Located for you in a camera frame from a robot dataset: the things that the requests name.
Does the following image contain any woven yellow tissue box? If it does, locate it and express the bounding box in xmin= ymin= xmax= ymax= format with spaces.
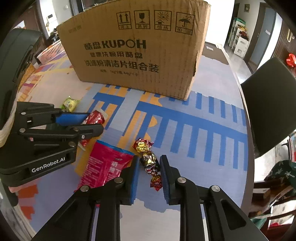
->
xmin=18 ymin=63 xmax=36 ymax=91

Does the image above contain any red foil snack packet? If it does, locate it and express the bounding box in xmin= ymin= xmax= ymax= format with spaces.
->
xmin=77 ymin=109 xmax=108 ymax=151

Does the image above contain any yellow green candy packet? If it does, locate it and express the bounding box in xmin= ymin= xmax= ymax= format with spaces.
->
xmin=60 ymin=96 xmax=80 ymax=113

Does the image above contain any pink red snack packet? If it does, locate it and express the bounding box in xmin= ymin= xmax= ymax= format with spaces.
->
xmin=75 ymin=140 xmax=134 ymax=191

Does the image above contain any colourful patterned table mat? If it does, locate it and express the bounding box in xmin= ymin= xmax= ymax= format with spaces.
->
xmin=18 ymin=43 xmax=248 ymax=234

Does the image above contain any grey hallway door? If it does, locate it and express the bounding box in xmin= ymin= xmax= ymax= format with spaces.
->
xmin=244 ymin=3 xmax=276 ymax=73

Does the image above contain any dark chair right side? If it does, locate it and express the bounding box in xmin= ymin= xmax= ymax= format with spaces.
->
xmin=241 ymin=57 xmax=295 ymax=158

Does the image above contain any white storage shelf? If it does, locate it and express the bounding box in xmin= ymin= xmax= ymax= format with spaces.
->
xmin=227 ymin=18 xmax=249 ymax=58

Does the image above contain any wooden chair with clothes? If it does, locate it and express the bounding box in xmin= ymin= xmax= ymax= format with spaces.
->
xmin=248 ymin=160 xmax=295 ymax=229

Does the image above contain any red balloon bow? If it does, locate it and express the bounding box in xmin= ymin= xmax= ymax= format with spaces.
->
xmin=286 ymin=53 xmax=296 ymax=68

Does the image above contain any gold red foil candy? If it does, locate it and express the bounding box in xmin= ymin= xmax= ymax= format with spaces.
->
xmin=133 ymin=138 xmax=163 ymax=191

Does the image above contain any white basket of oranges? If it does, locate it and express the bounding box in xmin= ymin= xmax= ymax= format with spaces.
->
xmin=37 ymin=40 xmax=65 ymax=65

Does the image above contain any brown cardboard box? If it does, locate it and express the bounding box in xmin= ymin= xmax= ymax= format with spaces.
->
xmin=57 ymin=1 xmax=211 ymax=100

